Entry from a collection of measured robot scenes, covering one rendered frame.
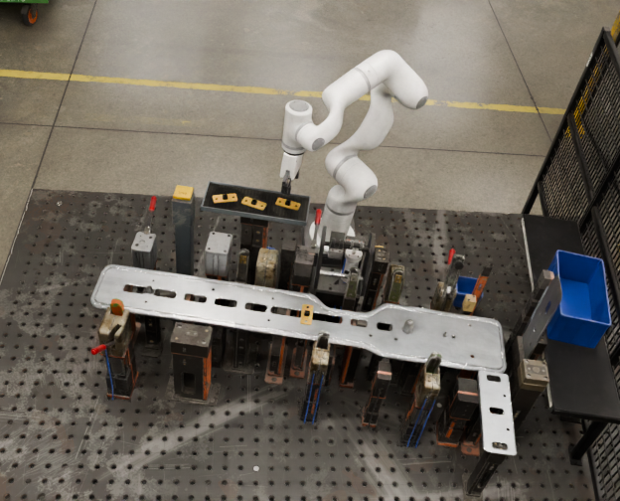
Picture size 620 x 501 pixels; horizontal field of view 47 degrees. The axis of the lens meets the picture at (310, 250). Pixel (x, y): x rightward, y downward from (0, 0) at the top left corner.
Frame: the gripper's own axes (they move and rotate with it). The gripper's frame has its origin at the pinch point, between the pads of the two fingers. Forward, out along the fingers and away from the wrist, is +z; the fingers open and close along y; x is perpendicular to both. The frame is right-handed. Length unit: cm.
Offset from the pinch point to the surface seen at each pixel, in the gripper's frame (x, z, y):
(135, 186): -118, 126, -103
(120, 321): -34, 20, 61
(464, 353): 72, 26, 28
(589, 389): 112, 23, 29
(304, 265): 12.6, 19.0, 17.2
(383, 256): 37.3, 13.9, 7.5
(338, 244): 22.0, 8.2, 13.3
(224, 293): -10.1, 25.8, 33.8
